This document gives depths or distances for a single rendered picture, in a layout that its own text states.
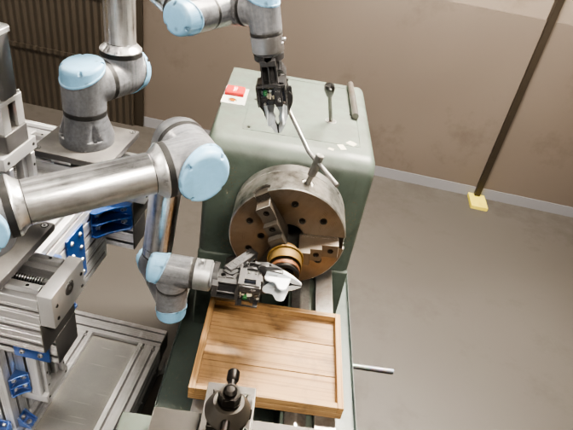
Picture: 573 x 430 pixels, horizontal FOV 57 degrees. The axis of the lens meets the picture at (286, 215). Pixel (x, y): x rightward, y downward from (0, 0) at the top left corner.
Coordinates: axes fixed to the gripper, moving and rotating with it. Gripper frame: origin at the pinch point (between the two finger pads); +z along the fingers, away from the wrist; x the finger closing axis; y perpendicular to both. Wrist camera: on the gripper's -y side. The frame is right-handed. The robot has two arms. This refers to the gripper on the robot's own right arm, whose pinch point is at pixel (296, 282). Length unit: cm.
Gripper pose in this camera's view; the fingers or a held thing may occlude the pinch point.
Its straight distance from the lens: 128.3
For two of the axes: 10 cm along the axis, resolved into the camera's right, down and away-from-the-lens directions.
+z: 9.9, 1.5, 0.4
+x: 1.5, -8.1, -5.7
